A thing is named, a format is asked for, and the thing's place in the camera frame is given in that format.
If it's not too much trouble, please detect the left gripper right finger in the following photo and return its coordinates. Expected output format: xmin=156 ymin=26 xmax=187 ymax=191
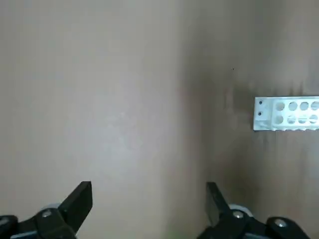
xmin=196 ymin=181 xmax=311 ymax=239

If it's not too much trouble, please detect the white test tube rack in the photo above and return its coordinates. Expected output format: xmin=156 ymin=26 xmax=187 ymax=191
xmin=253 ymin=96 xmax=319 ymax=132

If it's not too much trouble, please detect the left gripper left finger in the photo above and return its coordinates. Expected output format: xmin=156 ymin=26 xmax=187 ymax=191
xmin=0 ymin=181 xmax=93 ymax=239

